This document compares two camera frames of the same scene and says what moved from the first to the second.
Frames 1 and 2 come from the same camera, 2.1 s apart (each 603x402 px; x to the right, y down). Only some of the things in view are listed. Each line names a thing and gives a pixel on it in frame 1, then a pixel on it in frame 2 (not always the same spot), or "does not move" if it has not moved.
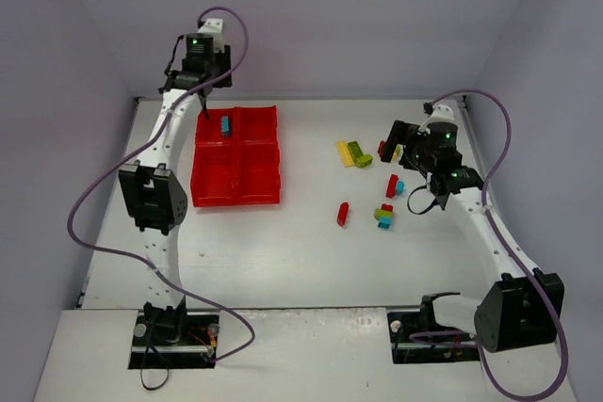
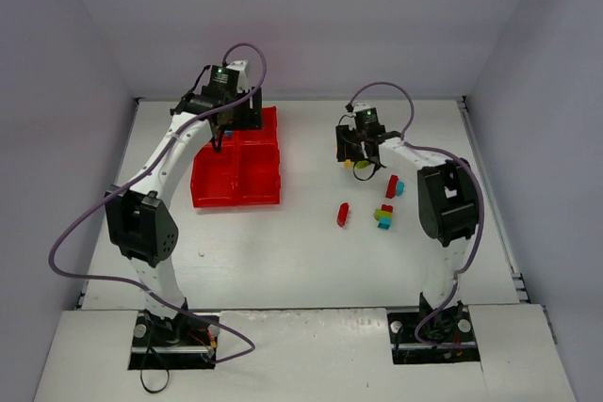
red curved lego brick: (342, 214) does not move
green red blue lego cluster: (383, 216) does not move
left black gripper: (203, 106) → (242, 118)
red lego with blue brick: (396, 186) does not move
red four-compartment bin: (239, 169) does not move
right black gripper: (399, 134) → (349, 149)
